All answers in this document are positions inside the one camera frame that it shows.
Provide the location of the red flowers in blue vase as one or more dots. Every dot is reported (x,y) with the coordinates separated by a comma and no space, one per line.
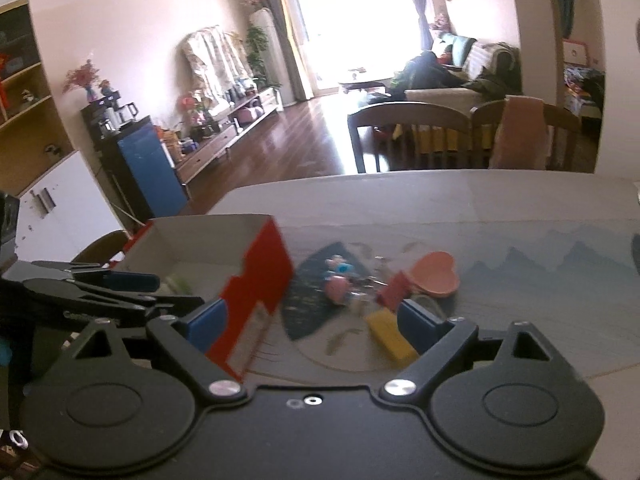
(82,77)

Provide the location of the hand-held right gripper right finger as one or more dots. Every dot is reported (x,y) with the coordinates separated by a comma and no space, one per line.
(417,325)

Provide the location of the oval coffee table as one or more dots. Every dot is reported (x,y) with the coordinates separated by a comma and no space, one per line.
(365,80)

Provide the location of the red cardboard box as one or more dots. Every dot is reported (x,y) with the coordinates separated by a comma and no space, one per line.
(200,240)

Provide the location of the dark grey curtain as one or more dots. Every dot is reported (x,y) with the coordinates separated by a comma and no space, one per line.
(287,35)

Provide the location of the pink cloth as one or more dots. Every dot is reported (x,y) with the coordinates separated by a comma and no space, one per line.
(517,130)

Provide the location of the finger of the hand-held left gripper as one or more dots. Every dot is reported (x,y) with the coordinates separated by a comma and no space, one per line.
(132,281)
(110,302)

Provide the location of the dark clothes pile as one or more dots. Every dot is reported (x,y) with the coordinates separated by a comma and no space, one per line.
(425,72)

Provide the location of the pink round bag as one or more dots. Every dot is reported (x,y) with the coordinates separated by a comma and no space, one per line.
(250,112)

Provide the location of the printed table mat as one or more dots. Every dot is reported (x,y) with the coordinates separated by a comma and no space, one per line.
(525,280)

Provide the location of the black coffee machine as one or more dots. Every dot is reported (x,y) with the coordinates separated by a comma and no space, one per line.
(107,112)

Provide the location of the white cabinet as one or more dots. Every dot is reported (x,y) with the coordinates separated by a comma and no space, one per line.
(70,210)

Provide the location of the low wooden TV cabinet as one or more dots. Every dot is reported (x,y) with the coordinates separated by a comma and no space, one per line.
(210,150)

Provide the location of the beige sofa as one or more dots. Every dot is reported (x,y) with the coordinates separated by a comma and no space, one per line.
(440,95)

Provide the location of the green blanket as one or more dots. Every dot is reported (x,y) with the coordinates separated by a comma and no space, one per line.
(497,67)

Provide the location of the green potted plant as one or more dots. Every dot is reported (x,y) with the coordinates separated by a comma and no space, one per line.
(257,45)

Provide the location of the pink heart-shaped dish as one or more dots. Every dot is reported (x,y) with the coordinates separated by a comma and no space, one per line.
(435,272)

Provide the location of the wooden bookshelf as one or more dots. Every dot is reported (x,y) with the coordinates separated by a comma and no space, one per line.
(30,110)

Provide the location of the floral cloth cover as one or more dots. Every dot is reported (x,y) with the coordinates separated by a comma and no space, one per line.
(215,60)

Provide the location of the red flower pot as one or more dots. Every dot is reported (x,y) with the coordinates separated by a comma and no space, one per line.
(195,107)

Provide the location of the blue and black cabinet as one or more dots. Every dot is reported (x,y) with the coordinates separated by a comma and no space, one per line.
(150,165)

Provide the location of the wooden dining chair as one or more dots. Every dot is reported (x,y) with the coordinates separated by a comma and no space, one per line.
(565,120)
(400,112)

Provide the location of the red binder clip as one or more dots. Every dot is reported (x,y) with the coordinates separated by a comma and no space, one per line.
(395,290)

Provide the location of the yellow box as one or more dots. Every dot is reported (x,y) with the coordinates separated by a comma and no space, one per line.
(385,327)

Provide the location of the dark wooden chair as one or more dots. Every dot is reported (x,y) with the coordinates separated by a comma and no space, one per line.
(100,247)

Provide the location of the white standing air conditioner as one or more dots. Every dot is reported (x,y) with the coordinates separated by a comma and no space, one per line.
(267,35)

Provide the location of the pink framed board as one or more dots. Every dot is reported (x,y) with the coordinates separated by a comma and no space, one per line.
(576,51)

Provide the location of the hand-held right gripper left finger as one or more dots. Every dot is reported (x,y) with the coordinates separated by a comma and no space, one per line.
(210,322)

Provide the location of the purple curtain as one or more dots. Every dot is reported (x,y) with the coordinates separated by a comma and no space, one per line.
(417,0)

